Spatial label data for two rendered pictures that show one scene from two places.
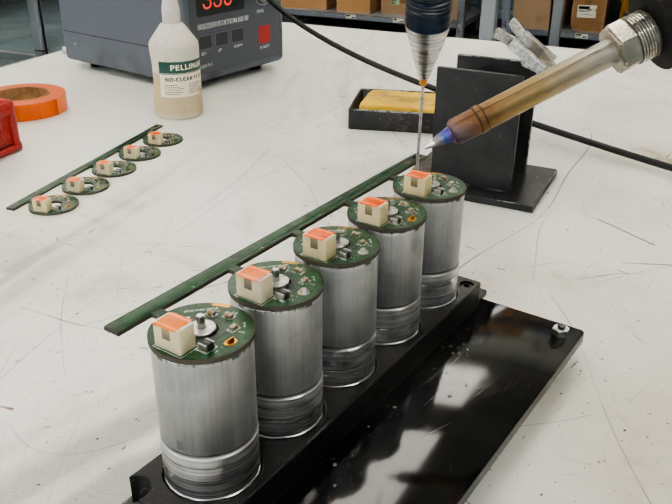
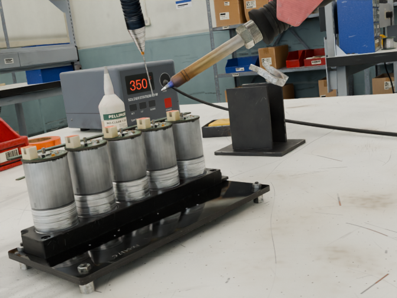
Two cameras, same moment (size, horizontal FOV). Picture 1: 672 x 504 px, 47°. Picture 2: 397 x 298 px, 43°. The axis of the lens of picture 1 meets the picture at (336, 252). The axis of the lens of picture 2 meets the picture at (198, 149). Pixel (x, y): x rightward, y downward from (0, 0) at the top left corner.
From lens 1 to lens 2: 0.15 m
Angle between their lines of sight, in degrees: 17
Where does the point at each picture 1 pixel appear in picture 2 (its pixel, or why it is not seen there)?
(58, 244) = not seen: hidden behind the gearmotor
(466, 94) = (241, 100)
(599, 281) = (300, 175)
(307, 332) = (97, 162)
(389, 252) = (152, 141)
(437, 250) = (186, 147)
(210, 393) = (44, 176)
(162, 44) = (104, 105)
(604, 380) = (278, 206)
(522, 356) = (231, 194)
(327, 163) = not seen: hidden behind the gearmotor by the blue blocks
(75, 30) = (71, 112)
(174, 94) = not seen: hidden behind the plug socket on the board
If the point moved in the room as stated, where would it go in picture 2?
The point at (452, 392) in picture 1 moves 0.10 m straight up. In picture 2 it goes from (188, 207) to (168, 49)
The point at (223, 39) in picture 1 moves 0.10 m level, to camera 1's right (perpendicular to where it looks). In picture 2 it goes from (143, 106) to (211, 99)
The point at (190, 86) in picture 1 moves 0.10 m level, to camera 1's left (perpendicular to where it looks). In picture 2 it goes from (120, 125) to (47, 133)
